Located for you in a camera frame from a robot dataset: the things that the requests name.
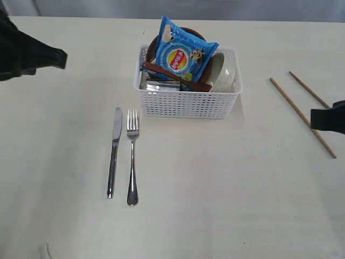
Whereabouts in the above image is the speckled white ceramic bowl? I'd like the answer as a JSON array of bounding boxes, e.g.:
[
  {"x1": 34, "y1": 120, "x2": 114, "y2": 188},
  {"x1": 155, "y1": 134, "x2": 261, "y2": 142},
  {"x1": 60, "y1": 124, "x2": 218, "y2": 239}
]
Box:
[{"x1": 207, "y1": 51, "x2": 236, "y2": 93}]

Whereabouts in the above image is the blue Lay's chips bag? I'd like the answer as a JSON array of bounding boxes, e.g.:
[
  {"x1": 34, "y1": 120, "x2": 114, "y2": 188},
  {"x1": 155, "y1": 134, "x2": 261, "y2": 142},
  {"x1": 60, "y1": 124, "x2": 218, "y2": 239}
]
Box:
[{"x1": 149, "y1": 16, "x2": 219, "y2": 83}]

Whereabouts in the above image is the silver metal fork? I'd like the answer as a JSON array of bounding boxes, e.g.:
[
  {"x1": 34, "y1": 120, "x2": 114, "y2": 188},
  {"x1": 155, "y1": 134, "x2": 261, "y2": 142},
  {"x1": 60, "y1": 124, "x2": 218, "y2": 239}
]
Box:
[{"x1": 127, "y1": 109, "x2": 139, "y2": 206}]

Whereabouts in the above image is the brown wooden spoon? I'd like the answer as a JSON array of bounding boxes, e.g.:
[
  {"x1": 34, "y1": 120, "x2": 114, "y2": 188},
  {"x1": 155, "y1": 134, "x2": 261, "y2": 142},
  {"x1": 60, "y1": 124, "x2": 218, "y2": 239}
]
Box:
[{"x1": 142, "y1": 62, "x2": 212, "y2": 92}]

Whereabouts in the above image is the silver table knife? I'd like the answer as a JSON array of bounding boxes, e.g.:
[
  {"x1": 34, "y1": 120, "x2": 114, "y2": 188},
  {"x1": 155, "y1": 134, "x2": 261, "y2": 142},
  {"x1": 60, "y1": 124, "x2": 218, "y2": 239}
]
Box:
[{"x1": 107, "y1": 107, "x2": 123, "y2": 199}]

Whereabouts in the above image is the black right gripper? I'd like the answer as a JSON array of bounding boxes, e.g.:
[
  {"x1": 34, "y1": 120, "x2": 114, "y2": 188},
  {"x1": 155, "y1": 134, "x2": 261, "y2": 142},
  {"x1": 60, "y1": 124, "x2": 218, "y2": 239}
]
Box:
[{"x1": 1, "y1": 9, "x2": 67, "y2": 81}]

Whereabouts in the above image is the brown round plate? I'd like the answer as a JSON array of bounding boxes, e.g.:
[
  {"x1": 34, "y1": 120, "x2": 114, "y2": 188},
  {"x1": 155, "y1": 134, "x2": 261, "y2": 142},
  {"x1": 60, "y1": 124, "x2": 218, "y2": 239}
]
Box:
[{"x1": 146, "y1": 27, "x2": 212, "y2": 83}]

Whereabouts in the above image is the white perforated plastic basket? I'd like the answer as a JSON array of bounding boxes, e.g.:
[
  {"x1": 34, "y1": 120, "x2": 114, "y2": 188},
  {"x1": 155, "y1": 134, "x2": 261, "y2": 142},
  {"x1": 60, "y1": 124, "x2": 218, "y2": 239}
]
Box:
[{"x1": 133, "y1": 44, "x2": 243, "y2": 119}]

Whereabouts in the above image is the wooden chopstick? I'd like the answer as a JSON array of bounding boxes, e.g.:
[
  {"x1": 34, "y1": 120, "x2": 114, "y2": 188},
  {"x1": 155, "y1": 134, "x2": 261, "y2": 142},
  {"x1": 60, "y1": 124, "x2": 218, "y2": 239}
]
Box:
[
  {"x1": 288, "y1": 71, "x2": 330, "y2": 108},
  {"x1": 270, "y1": 78, "x2": 337, "y2": 159}
]

